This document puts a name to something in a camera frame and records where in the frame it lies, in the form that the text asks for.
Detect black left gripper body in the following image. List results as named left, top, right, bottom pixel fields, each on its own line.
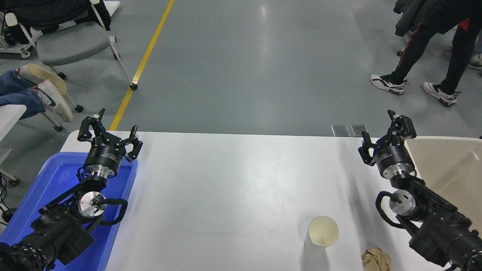
left=83, top=136, right=127, bottom=173

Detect white desk corner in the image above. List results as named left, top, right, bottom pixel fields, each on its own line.
left=103, top=0, right=121, bottom=18

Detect dark grey hanging jacket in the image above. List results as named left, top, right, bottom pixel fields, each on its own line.
left=394, top=0, right=423, bottom=37

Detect grey seat rolling chair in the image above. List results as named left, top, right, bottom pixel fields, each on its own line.
left=36, top=0, right=138, bottom=113

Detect crumpled tan paper ball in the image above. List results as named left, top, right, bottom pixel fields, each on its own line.
left=361, top=248, right=392, bottom=271

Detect black floor cables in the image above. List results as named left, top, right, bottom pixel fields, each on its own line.
left=0, top=175, right=15, bottom=223

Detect white metal cart frame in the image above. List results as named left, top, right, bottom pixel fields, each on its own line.
left=0, top=11, right=43, bottom=59

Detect white paper cup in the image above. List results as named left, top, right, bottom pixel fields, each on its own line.
left=304, top=216, right=340, bottom=253

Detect walking person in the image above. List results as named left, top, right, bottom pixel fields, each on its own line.
left=370, top=0, right=482, bottom=107

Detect blue plastic tray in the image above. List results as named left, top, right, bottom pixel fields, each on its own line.
left=0, top=152, right=138, bottom=271

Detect black jacket on grey chair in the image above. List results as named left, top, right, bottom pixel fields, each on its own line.
left=4, top=0, right=112, bottom=31

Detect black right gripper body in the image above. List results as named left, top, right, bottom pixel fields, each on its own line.
left=375, top=143, right=415, bottom=175

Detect white chair leg with caster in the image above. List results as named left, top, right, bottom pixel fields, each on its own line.
left=41, top=111, right=64, bottom=132

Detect large pale plastic bin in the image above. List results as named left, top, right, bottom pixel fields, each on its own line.
left=405, top=136, right=482, bottom=234

